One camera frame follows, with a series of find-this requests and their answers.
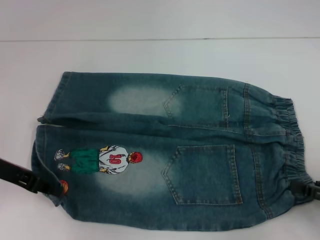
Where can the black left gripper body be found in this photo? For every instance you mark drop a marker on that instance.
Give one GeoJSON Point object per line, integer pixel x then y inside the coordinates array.
{"type": "Point", "coordinates": [10, 171]}

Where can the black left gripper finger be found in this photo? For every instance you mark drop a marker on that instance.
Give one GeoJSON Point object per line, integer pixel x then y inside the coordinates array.
{"type": "Point", "coordinates": [48, 188]}

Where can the blue denim shorts with print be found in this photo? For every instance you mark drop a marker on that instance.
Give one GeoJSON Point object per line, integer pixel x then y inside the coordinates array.
{"type": "Point", "coordinates": [200, 112]}

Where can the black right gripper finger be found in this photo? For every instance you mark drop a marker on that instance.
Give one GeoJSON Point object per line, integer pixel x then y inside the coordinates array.
{"type": "Point", "coordinates": [301, 190]}

